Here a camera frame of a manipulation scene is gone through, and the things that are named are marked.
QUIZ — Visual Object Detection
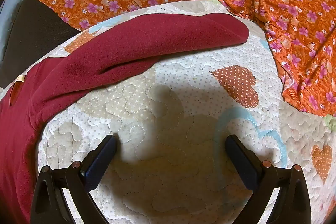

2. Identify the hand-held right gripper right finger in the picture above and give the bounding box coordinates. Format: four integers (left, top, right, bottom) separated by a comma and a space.
225, 135, 313, 224

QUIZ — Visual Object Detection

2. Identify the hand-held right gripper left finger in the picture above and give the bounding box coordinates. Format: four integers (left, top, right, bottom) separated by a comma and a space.
30, 135, 117, 224

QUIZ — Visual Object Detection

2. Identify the maroon fleece garment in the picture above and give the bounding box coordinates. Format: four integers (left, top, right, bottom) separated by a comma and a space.
0, 13, 249, 224

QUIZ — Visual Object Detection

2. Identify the quilted heart print blanket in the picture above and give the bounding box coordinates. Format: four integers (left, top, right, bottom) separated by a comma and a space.
0, 0, 336, 224

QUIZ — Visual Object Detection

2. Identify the black mat with grey edge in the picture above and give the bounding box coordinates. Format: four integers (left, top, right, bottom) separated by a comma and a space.
0, 0, 82, 88

